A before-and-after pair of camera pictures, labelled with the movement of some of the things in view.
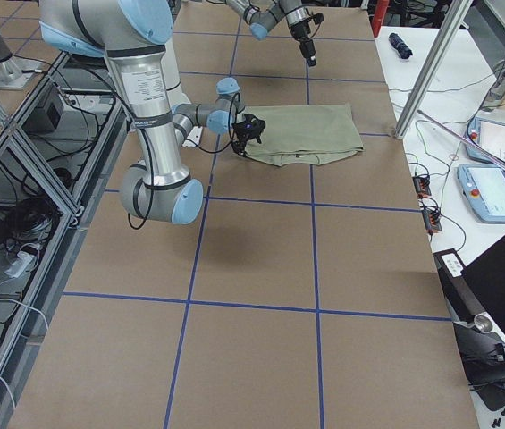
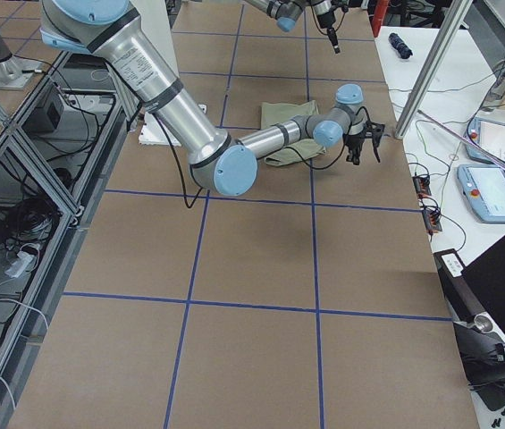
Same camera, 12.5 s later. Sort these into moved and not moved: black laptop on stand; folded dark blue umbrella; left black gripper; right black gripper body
Moved: right black gripper body; left black gripper
Not moved: folded dark blue umbrella; black laptop on stand
